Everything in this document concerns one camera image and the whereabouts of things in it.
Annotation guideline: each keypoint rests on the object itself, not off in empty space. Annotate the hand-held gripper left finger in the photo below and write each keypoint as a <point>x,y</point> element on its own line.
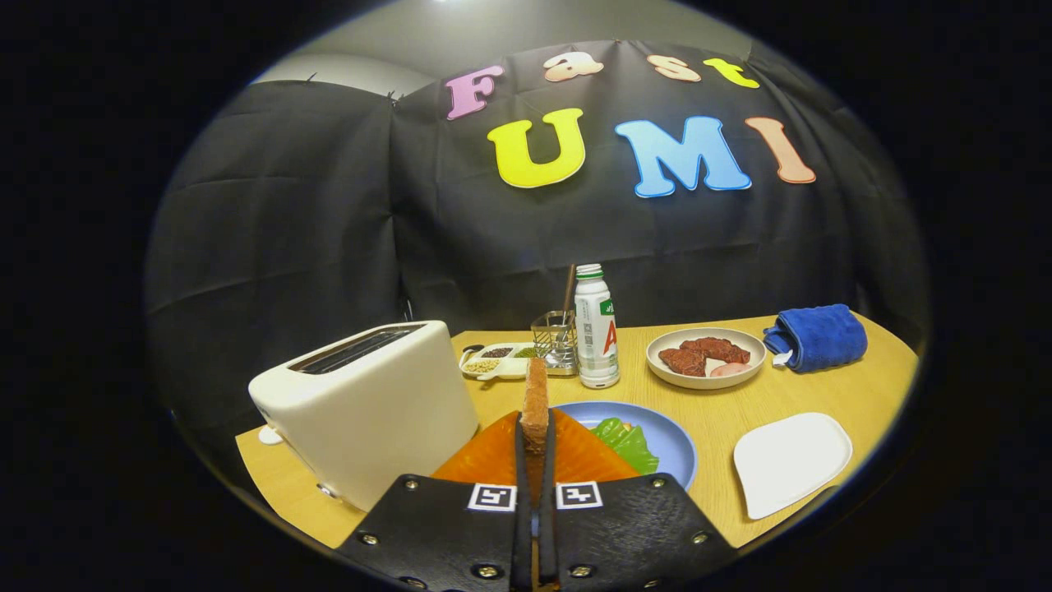
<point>523,534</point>

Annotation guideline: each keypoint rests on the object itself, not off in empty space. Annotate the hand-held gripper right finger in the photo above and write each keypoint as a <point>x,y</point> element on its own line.
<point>547,534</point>

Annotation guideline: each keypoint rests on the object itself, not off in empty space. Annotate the green lettuce leaf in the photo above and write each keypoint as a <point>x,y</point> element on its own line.
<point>629,444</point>

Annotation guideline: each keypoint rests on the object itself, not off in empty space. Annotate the toasted bread slice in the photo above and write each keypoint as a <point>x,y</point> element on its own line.
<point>535,403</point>

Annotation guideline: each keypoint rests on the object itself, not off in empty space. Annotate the blue round plate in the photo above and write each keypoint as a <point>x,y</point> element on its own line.
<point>672,448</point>

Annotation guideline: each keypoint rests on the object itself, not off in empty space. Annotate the white divided condiment tray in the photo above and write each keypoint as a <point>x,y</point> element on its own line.
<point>503,370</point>

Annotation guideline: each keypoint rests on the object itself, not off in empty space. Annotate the beige round plate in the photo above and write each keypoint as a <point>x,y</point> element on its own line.
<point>666,380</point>

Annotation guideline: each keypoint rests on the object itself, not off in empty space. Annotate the white toaster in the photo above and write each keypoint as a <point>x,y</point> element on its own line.
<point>370,411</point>

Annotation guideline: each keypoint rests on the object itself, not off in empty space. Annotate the white plastic bottle green cap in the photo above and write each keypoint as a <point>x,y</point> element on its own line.
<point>597,337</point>

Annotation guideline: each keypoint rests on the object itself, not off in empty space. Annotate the small brown meat piece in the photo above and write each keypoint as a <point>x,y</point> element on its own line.
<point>682,362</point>

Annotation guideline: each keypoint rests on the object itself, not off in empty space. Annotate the brown wooden chopsticks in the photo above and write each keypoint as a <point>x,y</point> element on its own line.
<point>569,292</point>

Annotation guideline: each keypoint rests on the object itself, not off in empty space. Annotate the pink ham slice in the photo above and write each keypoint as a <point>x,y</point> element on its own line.
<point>730,370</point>

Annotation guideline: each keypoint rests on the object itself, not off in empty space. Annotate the white square dish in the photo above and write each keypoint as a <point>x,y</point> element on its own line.
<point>789,464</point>

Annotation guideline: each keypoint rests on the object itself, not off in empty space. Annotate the large brown meat piece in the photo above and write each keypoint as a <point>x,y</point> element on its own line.
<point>719,349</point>

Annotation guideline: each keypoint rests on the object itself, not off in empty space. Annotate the blue folded towel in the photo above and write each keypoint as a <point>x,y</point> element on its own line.
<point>822,337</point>

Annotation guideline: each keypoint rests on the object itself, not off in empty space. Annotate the black backdrop cloth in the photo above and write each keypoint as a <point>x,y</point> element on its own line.
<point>329,230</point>

